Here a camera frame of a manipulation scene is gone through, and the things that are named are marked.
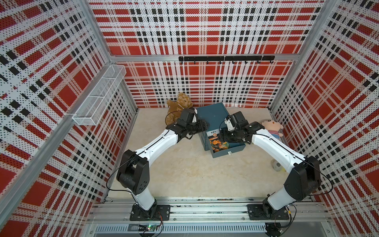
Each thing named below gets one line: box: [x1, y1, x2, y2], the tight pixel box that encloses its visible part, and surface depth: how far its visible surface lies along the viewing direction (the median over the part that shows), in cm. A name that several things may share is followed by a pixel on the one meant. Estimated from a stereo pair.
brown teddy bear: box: [165, 92, 193, 125], surface depth 113 cm
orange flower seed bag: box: [205, 128, 230, 154], surface depth 85 cm
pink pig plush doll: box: [262, 119, 284, 140], surface depth 103 cm
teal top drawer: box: [205, 131, 247, 158], surface depth 78 cm
